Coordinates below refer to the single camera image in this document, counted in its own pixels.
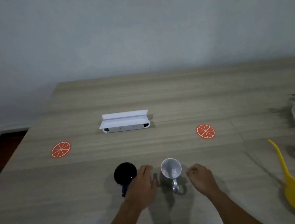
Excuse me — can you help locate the person's right hand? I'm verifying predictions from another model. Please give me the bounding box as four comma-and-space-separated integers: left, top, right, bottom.
185, 161, 223, 200

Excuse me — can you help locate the white mug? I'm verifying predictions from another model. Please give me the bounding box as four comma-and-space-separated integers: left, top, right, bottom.
160, 157, 187, 196

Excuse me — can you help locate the orange slice coaster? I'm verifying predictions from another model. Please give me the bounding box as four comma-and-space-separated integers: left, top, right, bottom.
196, 123, 216, 140
51, 141, 72, 159

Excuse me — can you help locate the person's right forearm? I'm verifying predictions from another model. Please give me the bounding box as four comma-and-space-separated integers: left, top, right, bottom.
209, 184, 269, 224

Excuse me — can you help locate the black mug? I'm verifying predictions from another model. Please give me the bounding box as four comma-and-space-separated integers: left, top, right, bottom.
112, 161, 141, 198

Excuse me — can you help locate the white open box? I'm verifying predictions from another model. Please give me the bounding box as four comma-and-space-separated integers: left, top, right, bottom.
98, 109, 151, 134

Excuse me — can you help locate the person's left hand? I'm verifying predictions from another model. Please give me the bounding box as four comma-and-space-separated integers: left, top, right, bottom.
120, 164, 160, 214

